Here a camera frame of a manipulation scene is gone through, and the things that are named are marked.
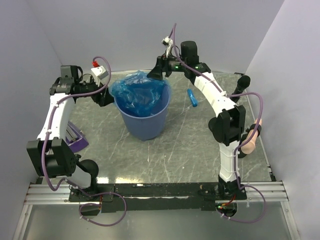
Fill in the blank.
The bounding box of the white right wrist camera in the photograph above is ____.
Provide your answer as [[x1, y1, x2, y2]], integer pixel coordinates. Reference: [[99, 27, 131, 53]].
[[161, 36, 173, 58]]

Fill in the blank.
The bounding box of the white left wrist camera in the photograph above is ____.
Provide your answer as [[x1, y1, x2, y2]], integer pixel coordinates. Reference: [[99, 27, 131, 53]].
[[90, 61, 109, 87]]

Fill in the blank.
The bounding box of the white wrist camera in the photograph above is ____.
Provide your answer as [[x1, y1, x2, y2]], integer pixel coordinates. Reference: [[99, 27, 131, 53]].
[[90, 61, 109, 87], [161, 36, 173, 58]]

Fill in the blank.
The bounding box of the blue plastic trash bin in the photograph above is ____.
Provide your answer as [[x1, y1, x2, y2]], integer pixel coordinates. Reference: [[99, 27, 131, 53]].
[[114, 82, 172, 141]]

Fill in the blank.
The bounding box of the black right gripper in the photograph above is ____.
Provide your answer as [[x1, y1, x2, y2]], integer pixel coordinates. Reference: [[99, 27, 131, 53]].
[[145, 49, 187, 82]]

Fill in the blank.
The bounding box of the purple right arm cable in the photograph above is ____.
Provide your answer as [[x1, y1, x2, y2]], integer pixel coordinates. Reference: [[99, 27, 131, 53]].
[[169, 23, 267, 224]]

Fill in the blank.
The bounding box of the black microphone on stand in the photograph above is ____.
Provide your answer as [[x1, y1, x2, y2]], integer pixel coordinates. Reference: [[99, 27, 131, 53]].
[[208, 75, 252, 136]]

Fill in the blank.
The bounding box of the blue plastic trash bag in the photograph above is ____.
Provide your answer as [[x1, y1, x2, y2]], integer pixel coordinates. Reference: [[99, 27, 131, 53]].
[[109, 70, 169, 118]]

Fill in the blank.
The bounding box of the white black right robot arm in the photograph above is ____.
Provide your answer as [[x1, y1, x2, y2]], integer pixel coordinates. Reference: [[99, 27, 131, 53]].
[[147, 37, 246, 199]]

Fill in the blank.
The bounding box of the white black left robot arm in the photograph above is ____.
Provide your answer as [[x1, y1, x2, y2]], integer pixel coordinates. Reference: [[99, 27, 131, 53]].
[[26, 61, 114, 201]]

